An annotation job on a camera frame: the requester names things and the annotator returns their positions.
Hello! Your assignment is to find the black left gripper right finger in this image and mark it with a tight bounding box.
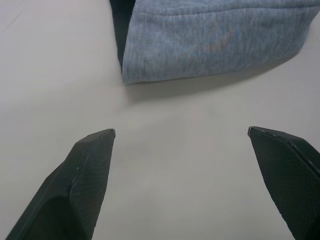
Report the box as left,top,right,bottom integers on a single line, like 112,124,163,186
247,126,320,240

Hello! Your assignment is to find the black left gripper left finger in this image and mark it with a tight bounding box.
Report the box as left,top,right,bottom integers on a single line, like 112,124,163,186
4,128,116,240

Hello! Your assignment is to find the grey-blue zip-up sweatshirt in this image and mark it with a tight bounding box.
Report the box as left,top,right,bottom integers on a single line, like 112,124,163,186
109,0,320,85

